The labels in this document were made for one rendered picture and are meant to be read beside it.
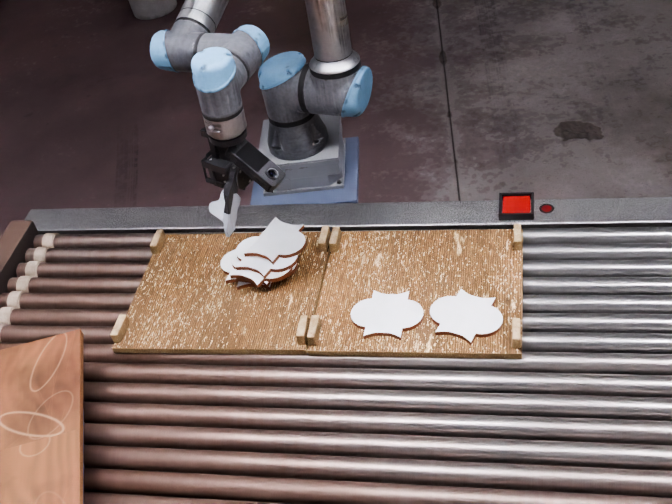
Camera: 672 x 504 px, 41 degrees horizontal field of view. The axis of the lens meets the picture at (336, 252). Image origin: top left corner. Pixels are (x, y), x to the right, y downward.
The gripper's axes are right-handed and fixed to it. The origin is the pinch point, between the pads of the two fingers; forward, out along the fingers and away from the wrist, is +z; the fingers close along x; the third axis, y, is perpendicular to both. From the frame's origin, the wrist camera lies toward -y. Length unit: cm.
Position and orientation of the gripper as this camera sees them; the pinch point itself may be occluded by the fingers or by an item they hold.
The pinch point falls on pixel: (254, 215)
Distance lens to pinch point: 177.3
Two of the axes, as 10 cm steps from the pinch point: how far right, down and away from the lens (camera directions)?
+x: -5.3, 6.2, -5.8
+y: -8.4, -3.0, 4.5
